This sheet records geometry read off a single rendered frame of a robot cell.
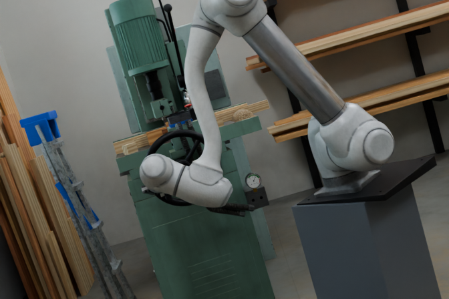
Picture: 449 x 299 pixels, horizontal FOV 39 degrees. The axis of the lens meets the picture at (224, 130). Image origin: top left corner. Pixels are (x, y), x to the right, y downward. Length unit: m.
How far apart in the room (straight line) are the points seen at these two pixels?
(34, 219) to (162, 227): 1.41
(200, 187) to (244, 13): 0.54
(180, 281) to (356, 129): 1.08
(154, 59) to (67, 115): 2.56
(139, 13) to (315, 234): 1.13
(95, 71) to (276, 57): 3.28
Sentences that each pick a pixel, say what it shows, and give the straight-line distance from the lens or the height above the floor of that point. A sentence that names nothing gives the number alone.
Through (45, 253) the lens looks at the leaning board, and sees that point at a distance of 3.86.
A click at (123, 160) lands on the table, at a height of 0.88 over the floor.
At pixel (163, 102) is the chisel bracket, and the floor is 1.06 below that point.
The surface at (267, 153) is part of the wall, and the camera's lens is 4.99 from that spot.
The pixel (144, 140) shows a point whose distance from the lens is 2.66.
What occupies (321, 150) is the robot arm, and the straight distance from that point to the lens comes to 2.09.
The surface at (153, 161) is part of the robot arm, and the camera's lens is 1.88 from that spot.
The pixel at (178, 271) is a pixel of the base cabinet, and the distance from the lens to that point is 2.60.
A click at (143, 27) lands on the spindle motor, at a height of 1.37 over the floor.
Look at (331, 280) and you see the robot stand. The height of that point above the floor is 0.33.
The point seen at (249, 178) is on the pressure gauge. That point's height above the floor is 0.67.
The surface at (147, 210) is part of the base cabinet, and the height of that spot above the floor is 0.66.
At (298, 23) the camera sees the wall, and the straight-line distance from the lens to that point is 4.98.
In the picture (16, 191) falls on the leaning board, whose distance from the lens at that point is 3.79.
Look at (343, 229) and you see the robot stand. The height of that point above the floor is 0.51.
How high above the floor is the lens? 1.13
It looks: 6 degrees down
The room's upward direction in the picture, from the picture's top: 16 degrees counter-clockwise
